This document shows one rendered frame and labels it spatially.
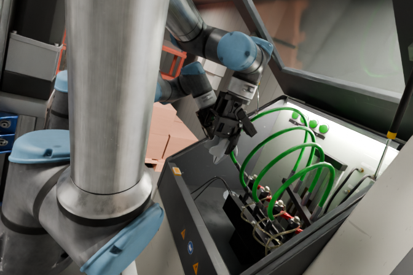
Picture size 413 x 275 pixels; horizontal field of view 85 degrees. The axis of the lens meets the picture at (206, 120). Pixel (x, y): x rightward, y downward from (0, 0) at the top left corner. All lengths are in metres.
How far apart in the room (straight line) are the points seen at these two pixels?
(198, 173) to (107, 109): 1.05
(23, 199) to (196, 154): 0.87
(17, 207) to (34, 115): 0.24
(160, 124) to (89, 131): 2.47
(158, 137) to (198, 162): 1.60
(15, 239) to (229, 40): 0.50
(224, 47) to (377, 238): 0.59
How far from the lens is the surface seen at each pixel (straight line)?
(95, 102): 0.23
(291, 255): 0.73
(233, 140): 0.62
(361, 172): 1.04
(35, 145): 0.41
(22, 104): 0.62
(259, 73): 0.60
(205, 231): 0.84
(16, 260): 0.50
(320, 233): 0.75
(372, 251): 0.76
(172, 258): 1.01
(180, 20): 0.48
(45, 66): 0.62
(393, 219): 0.75
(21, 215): 0.46
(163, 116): 2.67
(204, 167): 1.24
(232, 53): 0.48
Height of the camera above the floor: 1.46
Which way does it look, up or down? 13 degrees down
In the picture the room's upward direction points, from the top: 21 degrees clockwise
